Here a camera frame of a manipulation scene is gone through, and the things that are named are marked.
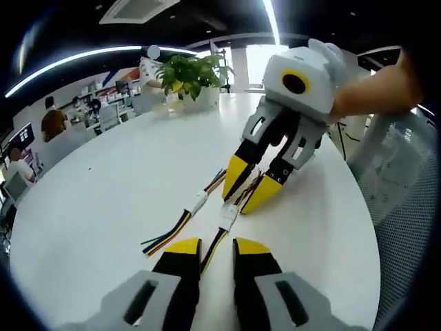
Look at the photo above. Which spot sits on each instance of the ceiling light strip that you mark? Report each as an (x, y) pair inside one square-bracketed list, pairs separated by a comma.
[(86, 55), (273, 20)]

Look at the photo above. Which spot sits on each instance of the grey office chair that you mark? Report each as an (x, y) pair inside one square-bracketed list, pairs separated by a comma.
[(110, 117), (15, 186), (67, 143)]

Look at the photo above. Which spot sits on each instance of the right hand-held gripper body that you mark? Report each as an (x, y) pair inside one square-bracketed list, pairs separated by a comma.
[(317, 69)]

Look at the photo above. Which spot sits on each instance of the potted green plant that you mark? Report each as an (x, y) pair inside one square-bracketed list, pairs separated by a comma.
[(186, 74)]

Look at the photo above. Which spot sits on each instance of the wall screen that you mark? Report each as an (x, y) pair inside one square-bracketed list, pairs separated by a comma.
[(25, 132)]

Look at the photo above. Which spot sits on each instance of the black light stand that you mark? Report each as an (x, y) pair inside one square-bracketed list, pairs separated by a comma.
[(225, 69)]

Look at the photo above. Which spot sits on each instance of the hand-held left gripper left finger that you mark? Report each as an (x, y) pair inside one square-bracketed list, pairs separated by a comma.
[(165, 293)]

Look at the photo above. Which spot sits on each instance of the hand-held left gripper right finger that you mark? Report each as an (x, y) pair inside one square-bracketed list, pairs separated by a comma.
[(262, 293)]

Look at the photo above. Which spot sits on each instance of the ceiling air vent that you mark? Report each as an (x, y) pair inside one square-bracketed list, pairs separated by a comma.
[(138, 10)]

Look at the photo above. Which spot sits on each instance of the white mesh office chair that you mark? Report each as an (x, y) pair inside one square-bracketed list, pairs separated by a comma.
[(396, 179)]

